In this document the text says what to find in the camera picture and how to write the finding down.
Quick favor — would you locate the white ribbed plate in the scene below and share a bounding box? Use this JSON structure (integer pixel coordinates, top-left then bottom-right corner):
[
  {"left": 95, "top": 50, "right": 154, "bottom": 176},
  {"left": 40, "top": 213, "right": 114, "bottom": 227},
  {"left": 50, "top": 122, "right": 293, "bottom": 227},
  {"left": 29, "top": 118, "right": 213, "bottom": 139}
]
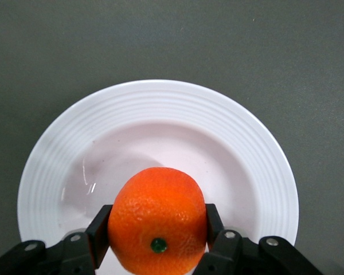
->
[{"left": 17, "top": 79, "right": 300, "bottom": 275}]

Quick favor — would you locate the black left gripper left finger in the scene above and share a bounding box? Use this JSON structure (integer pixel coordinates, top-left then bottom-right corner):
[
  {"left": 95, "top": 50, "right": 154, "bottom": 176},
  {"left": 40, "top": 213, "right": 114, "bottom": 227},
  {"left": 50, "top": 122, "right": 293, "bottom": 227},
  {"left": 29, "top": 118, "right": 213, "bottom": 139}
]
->
[{"left": 0, "top": 204, "right": 113, "bottom": 275}]

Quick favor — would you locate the orange fruit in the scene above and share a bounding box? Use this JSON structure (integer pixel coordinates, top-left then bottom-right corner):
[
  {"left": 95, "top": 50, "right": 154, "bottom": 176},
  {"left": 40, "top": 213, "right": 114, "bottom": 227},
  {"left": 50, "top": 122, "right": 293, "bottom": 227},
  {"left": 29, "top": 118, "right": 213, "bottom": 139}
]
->
[{"left": 107, "top": 167, "right": 209, "bottom": 275}]

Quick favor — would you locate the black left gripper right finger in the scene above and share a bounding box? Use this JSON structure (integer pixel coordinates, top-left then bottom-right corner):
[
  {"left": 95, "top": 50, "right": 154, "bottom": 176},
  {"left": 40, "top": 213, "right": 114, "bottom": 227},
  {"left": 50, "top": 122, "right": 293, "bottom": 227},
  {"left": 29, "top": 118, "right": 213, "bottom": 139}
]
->
[{"left": 193, "top": 203, "right": 325, "bottom": 275}]

